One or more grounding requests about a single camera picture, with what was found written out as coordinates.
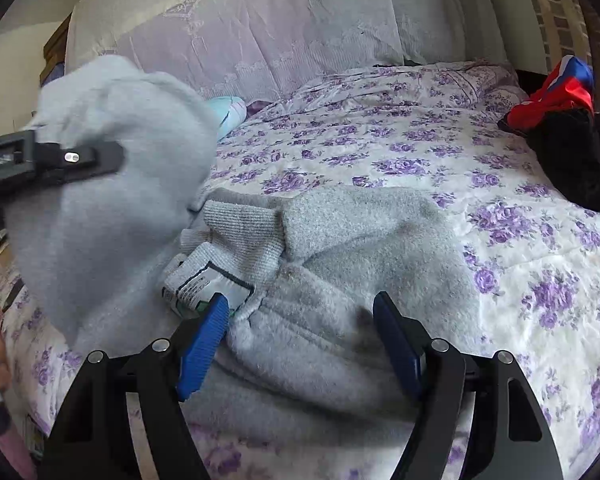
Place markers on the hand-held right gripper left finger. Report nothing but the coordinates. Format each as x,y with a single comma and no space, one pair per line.
205,350

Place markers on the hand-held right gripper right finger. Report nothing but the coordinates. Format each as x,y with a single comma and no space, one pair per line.
397,345

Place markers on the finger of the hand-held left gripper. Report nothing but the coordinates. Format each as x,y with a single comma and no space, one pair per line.
80,160

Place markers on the grey fleece sweatshirt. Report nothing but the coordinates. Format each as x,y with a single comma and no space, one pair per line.
330,270

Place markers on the dark wooden furniture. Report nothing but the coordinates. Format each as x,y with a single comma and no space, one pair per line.
55,55

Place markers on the turquoise pink floral quilt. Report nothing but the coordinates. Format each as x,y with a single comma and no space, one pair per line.
230,112

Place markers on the purple floral bed sheet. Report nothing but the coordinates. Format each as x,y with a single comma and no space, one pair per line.
380,160

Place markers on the black cloth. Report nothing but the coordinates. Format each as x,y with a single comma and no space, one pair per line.
575,160

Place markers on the red and blue cloth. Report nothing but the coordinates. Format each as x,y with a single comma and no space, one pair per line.
555,95

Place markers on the brick patterned curtain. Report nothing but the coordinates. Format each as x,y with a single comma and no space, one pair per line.
565,15

